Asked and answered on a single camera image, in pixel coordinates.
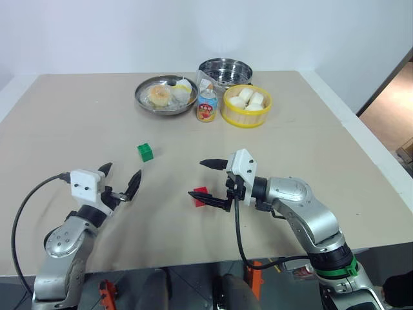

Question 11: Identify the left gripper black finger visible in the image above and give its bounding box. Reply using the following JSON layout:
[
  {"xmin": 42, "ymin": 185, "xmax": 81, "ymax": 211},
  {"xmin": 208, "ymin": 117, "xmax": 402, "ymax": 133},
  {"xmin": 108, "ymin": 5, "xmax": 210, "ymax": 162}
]
[
  {"xmin": 123, "ymin": 169, "xmax": 143, "ymax": 203},
  {"xmin": 96, "ymin": 162, "xmax": 114, "ymax": 187}
]

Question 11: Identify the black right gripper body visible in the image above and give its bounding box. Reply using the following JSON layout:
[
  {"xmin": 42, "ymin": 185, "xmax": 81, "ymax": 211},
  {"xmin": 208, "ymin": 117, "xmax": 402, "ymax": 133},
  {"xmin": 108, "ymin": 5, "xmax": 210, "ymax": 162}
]
[{"xmin": 224, "ymin": 171, "xmax": 247, "ymax": 213}]

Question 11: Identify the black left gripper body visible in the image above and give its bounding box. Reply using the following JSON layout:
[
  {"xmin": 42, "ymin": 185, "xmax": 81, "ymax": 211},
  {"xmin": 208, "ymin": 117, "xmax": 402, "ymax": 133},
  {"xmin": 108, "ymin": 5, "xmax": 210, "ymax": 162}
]
[{"xmin": 98, "ymin": 185, "xmax": 128, "ymax": 215}]

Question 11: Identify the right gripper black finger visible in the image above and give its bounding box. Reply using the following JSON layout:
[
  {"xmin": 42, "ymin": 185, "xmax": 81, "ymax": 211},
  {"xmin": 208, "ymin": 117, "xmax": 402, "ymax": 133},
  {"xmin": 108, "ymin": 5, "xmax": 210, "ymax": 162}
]
[
  {"xmin": 187, "ymin": 191, "xmax": 232, "ymax": 213},
  {"xmin": 199, "ymin": 158, "xmax": 230, "ymax": 172}
]

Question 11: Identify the red toy cube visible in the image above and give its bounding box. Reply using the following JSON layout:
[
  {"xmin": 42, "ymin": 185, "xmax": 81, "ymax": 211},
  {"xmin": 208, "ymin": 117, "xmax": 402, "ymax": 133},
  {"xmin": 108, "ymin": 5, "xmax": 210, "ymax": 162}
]
[{"xmin": 192, "ymin": 186, "xmax": 210, "ymax": 208}]

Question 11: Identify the green toy cube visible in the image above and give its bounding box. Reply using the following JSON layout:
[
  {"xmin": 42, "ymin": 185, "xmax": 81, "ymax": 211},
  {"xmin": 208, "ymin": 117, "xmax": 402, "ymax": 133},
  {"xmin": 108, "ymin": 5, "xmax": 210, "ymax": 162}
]
[{"xmin": 136, "ymin": 142, "xmax": 156, "ymax": 163}]

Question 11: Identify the yellow rimmed steamer basket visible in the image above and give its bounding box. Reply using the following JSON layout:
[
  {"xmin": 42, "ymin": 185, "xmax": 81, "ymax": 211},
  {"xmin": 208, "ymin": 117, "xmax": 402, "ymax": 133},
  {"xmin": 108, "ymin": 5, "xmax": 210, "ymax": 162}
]
[{"xmin": 220, "ymin": 84, "xmax": 274, "ymax": 129}]

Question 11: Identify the small fruit drink can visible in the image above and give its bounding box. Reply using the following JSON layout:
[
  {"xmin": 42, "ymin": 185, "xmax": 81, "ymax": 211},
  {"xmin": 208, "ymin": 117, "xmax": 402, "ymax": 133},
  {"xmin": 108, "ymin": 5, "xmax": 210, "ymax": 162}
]
[{"xmin": 196, "ymin": 88, "xmax": 218, "ymax": 123}]

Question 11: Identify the white bun in plastic wrap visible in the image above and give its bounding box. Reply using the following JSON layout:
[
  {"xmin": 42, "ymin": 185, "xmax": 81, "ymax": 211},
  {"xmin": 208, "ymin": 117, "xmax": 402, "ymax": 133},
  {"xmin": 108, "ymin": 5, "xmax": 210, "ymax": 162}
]
[{"xmin": 169, "ymin": 87, "xmax": 191, "ymax": 110}]

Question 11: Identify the shallow steel bowl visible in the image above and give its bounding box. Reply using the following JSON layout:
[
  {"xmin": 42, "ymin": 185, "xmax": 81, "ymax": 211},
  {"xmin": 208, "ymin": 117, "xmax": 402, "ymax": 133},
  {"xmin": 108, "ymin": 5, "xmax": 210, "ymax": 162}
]
[{"xmin": 134, "ymin": 74, "xmax": 199, "ymax": 117}]

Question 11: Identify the yellow plastic wrapped food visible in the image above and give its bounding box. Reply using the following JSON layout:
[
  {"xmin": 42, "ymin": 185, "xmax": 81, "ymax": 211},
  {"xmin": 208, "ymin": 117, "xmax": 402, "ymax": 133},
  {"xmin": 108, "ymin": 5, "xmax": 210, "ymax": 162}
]
[{"xmin": 174, "ymin": 77, "xmax": 196, "ymax": 105}]

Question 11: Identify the white paper food packet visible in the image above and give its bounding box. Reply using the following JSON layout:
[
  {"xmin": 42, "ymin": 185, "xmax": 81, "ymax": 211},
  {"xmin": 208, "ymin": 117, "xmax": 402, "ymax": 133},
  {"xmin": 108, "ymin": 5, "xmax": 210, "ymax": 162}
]
[{"xmin": 197, "ymin": 78, "xmax": 214, "ymax": 94}]

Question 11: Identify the round browned bread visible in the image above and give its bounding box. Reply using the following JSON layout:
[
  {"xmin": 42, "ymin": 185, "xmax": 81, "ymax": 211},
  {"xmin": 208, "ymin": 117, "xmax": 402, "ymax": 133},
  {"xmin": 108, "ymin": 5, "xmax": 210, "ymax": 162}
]
[{"xmin": 146, "ymin": 84, "xmax": 171, "ymax": 108}]

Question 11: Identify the perforated steel steamer pot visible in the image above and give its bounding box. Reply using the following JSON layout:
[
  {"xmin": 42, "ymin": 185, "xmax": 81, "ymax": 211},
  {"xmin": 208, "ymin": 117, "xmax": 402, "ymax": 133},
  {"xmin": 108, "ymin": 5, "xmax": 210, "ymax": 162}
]
[{"xmin": 197, "ymin": 57, "xmax": 254, "ymax": 94}]

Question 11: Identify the dark rounded shape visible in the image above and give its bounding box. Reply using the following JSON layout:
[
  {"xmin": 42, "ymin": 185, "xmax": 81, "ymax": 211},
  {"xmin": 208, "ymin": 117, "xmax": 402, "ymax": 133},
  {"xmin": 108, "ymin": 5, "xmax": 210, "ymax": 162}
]
[
  {"xmin": 381, "ymin": 273, "xmax": 413, "ymax": 308},
  {"xmin": 219, "ymin": 273, "xmax": 261, "ymax": 310}
]

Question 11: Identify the cardboard box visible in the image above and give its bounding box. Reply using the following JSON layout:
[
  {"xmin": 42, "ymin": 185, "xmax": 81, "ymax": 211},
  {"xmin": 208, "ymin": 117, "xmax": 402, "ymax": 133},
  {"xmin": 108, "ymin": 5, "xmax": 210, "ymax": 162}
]
[{"xmin": 395, "ymin": 136, "xmax": 413, "ymax": 163}]

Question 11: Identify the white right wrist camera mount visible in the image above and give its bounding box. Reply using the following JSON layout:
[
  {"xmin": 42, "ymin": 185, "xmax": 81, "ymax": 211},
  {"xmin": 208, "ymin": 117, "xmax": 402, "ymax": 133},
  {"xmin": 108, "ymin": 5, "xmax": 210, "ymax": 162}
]
[{"xmin": 225, "ymin": 149, "xmax": 259, "ymax": 206}]

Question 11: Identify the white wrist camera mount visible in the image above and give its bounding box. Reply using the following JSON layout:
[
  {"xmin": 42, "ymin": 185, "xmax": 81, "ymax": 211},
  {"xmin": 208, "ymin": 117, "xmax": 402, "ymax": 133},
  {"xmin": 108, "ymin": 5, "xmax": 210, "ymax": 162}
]
[
  {"xmin": 225, "ymin": 149, "xmax": 259, "ymax": 206},
  {"xmin": 70, "ymin": 169, "xmax": 106, "ymax": 204}
]

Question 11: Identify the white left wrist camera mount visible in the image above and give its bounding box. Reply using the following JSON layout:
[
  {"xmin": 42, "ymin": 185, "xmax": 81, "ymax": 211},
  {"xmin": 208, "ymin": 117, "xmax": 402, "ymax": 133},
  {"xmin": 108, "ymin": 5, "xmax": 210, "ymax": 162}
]
[{"xmin": 70, "ymin": 169, "xmax": 106, "ymax": 204}]

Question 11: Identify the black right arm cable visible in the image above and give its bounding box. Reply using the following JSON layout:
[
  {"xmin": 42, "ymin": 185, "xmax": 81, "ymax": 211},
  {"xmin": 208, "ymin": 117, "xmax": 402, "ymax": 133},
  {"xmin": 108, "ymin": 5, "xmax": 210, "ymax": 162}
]
[{"xmin": 233, "ymin": 196, "xmax": 311, "ymax": 271}]

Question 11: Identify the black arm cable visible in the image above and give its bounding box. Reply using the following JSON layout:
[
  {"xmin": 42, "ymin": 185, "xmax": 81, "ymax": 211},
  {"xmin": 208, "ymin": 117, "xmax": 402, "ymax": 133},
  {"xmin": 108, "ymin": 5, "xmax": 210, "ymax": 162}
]
[
  {"xmin": 233, "ymin": 196, "xmax": 311, "ymax": 271},
  {"xmin": 10, "ymin": 172, "xmax": 72, "ymax": 295}
]

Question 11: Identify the orange bracket under table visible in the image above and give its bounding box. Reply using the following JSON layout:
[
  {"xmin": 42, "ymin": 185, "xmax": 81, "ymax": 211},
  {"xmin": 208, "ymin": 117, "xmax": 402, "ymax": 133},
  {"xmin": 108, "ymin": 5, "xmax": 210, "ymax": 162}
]
[
  {"xmin": 245, "ymin": 259, "xmax": 265, "ymax": 302},
  {"xmin": 97, "ymin": 279, "xmax": 119, "ymax": 308}
]

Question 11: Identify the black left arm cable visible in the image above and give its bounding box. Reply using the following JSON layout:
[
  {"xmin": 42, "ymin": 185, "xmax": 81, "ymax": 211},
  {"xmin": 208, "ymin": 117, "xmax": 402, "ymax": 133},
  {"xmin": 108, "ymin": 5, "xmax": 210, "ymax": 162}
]
[{"xmin": 10, "ymin": 172, "xmax": 72, "ymax": 295}]

